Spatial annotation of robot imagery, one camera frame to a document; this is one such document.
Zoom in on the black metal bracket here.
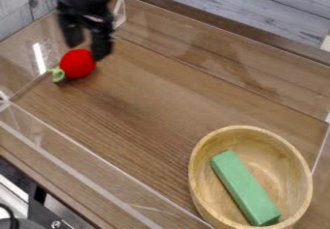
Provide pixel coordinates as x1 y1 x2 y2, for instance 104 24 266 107
26 185 75 229

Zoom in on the green rectangular block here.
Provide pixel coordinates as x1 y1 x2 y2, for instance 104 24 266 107
209 151 282 227

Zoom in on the black cable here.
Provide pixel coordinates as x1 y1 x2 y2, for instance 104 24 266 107
0 203 20 229

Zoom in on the wooden bowl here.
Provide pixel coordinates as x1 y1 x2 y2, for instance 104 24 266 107
188 126 312 229

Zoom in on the red plush strawberry toy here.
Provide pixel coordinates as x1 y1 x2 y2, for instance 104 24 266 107
48 49 96 82

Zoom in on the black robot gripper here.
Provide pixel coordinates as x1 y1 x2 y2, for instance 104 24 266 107
56 0 113 61

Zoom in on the clear acrylic tray wall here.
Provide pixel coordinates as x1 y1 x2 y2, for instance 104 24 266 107
0 0 330 229

